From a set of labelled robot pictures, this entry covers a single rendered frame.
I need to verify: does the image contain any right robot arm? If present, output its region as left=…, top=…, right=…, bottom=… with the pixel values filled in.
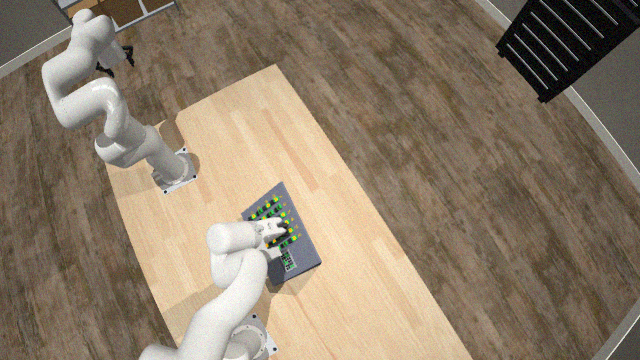
left=138, top=221, right=282, bottom=360

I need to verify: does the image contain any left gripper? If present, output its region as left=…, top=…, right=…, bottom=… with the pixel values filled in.
left=95, top=39, right=134, bottom=78

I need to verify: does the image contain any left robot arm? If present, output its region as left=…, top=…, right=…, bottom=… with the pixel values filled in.
left=42, top=9, right=189, bottom=185

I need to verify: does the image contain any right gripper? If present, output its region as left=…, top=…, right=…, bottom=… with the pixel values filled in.
left=253, top=217, right=289, bottom=244

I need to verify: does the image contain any grey switch panel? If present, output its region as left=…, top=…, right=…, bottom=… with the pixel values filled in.
left=241, top=181, right=322, bottom=287

